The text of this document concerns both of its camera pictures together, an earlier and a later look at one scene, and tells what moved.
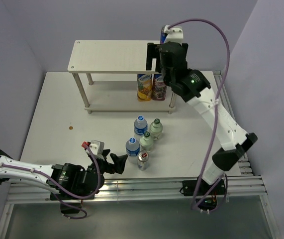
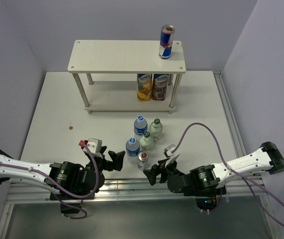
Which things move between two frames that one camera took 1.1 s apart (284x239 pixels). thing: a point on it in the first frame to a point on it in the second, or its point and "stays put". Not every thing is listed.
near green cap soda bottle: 146,142 stays put
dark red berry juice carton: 159,87 stays put
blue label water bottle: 133,149 stays put
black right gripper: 152,52 to 156,169
